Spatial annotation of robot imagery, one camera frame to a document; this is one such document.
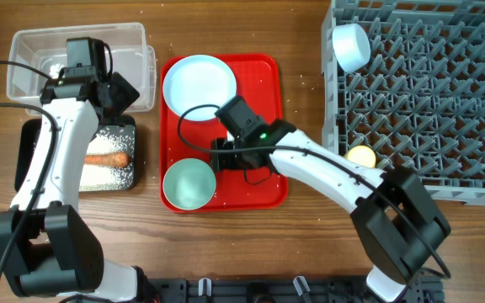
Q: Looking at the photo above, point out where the white rice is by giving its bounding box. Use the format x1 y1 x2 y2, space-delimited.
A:
79 125 136 192

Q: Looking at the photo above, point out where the green bowl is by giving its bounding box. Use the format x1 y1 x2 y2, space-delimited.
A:
163 158 216 210

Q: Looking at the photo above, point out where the white tissue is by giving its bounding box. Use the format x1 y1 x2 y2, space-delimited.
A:
49 63 65 78

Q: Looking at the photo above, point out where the light blue plate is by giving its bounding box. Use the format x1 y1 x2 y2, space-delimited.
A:
163 55 237 122

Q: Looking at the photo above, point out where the yellow plastic cup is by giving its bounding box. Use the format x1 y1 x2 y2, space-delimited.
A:
344 146 376 168

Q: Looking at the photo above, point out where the light blue bowl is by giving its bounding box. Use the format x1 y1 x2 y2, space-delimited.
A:
332 24 370 73

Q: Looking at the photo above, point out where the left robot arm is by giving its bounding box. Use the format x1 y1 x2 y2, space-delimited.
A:
0 37 158 302

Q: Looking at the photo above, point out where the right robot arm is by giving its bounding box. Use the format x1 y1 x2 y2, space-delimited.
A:
211 96 451 302

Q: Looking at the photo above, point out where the grey dishwasher rack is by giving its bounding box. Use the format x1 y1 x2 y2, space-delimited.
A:
321 0 485 206

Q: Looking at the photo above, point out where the clear plastic bin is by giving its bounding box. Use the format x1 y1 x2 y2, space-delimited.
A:
8 23 157 114

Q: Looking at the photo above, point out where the black plastic tray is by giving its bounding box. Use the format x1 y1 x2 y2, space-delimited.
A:
14 115 136 191

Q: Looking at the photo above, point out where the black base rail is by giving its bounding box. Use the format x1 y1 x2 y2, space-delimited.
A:
145 275 444 303

